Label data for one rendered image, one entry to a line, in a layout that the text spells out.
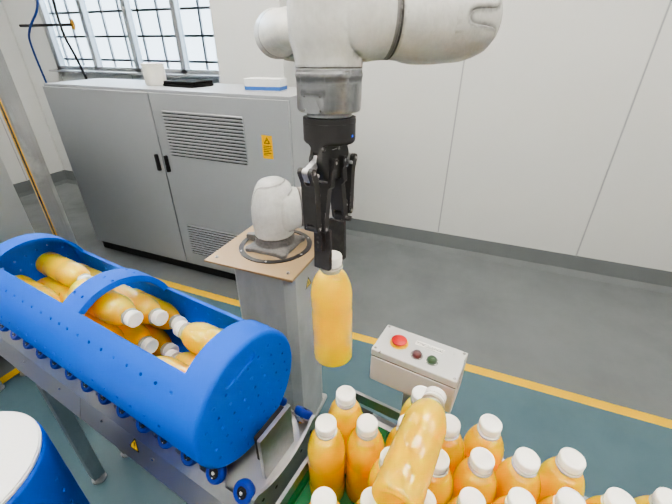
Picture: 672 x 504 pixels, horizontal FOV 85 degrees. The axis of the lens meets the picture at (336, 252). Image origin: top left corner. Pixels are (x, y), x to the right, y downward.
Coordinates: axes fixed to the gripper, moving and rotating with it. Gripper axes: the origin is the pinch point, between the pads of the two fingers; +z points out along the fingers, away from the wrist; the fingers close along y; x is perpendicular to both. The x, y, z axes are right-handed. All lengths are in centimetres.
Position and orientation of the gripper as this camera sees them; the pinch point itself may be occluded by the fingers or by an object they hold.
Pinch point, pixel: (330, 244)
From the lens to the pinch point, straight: 61.1
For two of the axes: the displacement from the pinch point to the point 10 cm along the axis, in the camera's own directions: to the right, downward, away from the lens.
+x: 8.6, 2.3, -4.6
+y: -5.2, 3.8, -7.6
